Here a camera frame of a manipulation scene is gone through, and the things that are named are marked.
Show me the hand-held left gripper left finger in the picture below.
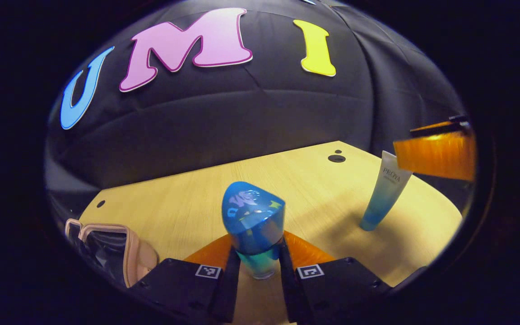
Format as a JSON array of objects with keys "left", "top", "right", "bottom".
[{"left": 127, "top": 233, "right": 241, "bottom": 325}]

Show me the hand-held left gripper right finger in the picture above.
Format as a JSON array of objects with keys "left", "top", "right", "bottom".
[{"left": 279, "top": 230, "right": 394, "bottom": 324}]

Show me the white and blue tube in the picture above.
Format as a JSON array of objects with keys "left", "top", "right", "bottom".
[{"left": 359, "top": 150, "right": 413, "bottom": 232}]

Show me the blue skin care bottle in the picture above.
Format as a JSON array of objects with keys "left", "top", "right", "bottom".
[{"left": 222, "top": 181, "right": 286, "bottom": 280}]

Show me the black backdrop cloth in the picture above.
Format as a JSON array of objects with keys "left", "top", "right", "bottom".
[{"left": 46, "top": 0, "right": 468, "bottom": 226}]

